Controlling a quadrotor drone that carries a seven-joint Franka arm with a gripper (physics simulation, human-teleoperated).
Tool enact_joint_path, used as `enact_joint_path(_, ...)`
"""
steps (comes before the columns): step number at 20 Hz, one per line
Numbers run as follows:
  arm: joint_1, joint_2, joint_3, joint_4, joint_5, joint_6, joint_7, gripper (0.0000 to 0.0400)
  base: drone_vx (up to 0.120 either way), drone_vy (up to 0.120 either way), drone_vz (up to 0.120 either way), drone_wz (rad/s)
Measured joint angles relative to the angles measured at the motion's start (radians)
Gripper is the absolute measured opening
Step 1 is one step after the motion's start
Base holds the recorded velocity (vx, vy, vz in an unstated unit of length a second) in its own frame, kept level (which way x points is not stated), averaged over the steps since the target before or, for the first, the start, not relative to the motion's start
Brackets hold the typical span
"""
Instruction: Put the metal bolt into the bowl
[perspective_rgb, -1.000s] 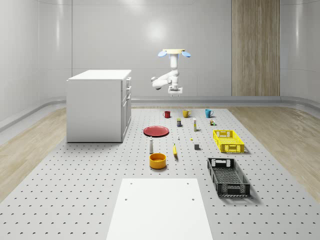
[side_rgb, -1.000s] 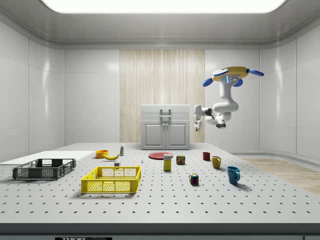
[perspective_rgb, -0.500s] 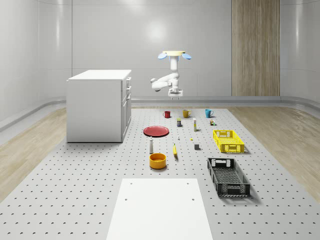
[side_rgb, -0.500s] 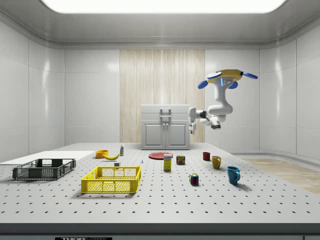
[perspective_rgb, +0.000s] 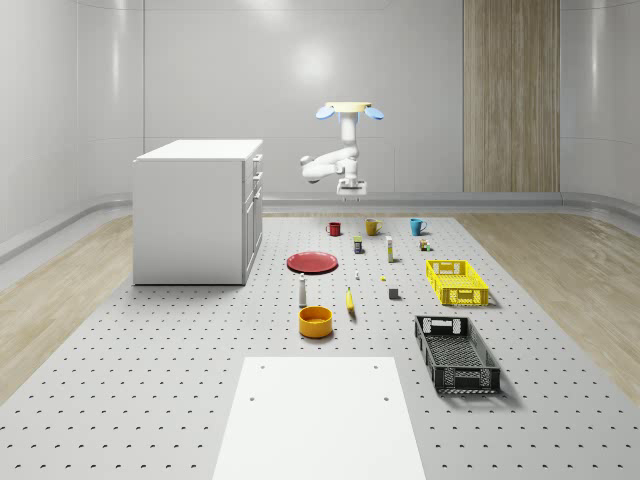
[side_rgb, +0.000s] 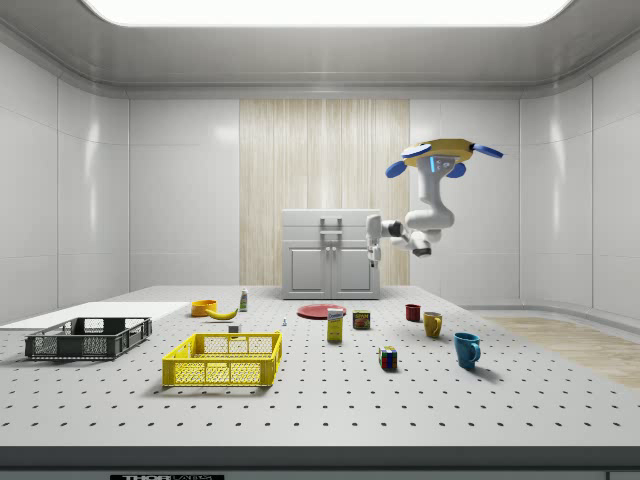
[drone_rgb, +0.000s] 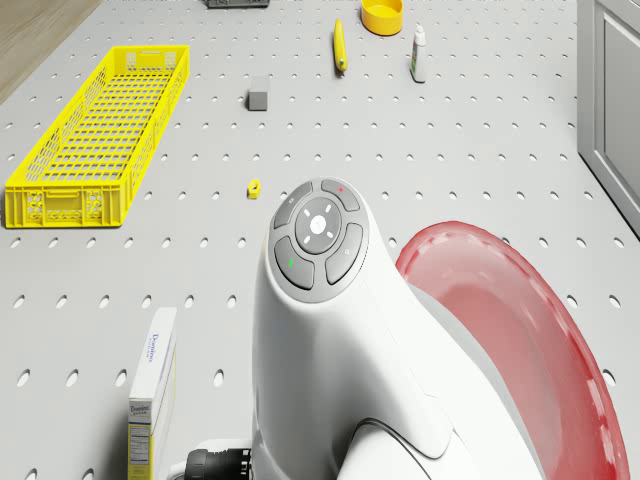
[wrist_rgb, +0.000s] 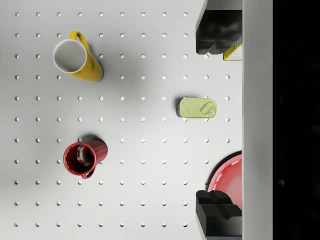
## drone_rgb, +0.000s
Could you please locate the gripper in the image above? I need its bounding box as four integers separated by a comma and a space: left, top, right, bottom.
167, 438, 254, 480

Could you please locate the white carton box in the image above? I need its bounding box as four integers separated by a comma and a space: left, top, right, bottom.
127, 306, 179, 480

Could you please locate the red plate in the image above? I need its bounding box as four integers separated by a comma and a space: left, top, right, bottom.
394, 220, 631, 480

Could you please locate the yellow basket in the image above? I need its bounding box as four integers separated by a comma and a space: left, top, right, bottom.
4, 45, 192, 230

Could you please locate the grey cube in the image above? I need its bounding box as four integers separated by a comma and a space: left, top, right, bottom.
246, 75, 272, 112

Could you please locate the banana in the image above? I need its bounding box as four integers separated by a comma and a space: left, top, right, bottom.
332, 18, 349, 79

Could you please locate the small white bottle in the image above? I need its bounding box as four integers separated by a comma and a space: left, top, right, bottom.
410, 23, 428, 84

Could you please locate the dark grey basket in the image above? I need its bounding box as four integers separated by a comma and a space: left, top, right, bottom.
203, 0, 272, 11

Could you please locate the yellow bowl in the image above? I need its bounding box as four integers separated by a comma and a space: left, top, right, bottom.
360, 0, 405, 38

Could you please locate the white cabinet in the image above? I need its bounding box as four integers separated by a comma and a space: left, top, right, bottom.
575, 0, 640, 229

